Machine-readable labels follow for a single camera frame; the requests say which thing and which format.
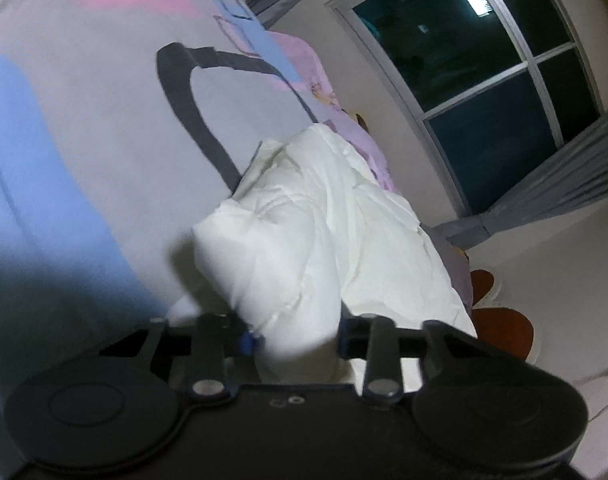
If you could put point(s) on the sliding glass window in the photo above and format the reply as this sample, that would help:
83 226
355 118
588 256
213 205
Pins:
473 70

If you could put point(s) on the white and brown headboard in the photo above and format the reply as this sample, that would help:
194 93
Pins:
503 327

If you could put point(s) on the white puffer jacket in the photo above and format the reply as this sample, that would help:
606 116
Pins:
334 240

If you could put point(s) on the pile of folded clothes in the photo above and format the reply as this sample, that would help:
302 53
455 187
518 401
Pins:
456 265

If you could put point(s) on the pink pillow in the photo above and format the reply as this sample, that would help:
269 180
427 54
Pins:
334 105

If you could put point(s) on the patterned bed sheet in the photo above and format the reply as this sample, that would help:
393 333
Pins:
84 135

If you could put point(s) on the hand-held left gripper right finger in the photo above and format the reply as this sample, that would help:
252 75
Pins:
348 340

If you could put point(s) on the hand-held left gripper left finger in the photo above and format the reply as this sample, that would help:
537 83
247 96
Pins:
247 342

